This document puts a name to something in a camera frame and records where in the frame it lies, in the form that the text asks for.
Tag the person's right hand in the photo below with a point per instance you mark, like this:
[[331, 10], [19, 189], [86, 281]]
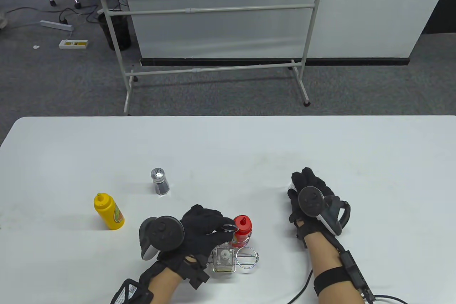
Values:
[[306, 177]]

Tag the person's left hand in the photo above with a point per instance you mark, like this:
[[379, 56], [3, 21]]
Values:
[[205, 225]]

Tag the red squeeze seasoning bottle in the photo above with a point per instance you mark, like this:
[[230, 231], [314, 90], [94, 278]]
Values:
[[243, 229]]

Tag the clear square seasoning bottle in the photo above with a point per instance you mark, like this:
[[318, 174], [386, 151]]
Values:
[[224, 261]]

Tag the dark pepper shaker seasoning bottle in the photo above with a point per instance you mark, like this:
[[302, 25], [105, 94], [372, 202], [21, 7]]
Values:
[[159, 184]]

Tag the yellow squeeze seasoning bottle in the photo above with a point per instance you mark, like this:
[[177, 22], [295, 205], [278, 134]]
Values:
[[108, 215]]

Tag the person's right forearm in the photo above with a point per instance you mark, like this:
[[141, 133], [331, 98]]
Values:
[[324, 256]]

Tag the person's left forearm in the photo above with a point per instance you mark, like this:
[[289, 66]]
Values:
[[164, 288]]

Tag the black and white right controller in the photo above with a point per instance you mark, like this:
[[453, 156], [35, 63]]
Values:
[[313, 202]]

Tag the black and white controller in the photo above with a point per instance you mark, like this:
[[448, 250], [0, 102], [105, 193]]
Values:
[[164, 234], [313, 202]]

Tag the black and white left controller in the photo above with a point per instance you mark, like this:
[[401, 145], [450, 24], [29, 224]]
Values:
[[164, 234]]

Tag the black wrist sensor module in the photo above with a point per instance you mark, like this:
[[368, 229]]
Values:
[[352, 268]]

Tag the black trash bin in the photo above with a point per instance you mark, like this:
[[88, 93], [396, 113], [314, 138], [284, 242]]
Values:
[[119, 33]]

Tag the white and yellow box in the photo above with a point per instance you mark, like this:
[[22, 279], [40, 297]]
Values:
[[73, 44]]

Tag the white power strip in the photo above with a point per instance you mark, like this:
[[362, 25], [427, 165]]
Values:
[[57, 25]]

